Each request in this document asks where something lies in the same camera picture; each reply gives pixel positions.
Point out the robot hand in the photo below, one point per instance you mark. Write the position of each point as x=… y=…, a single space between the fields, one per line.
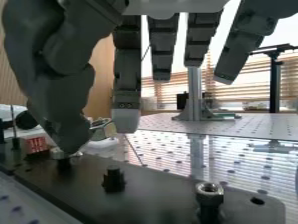
x=48 y=66

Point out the red tray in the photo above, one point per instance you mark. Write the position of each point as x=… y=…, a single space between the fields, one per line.
x=35 y=145

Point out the black plate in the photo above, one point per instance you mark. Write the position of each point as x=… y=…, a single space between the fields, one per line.
x=154 y=196

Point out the black stand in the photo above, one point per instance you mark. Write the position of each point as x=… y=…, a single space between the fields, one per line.
x=274 y=80

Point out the silver upright post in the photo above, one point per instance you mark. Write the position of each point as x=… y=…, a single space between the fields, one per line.
x=194 y=96

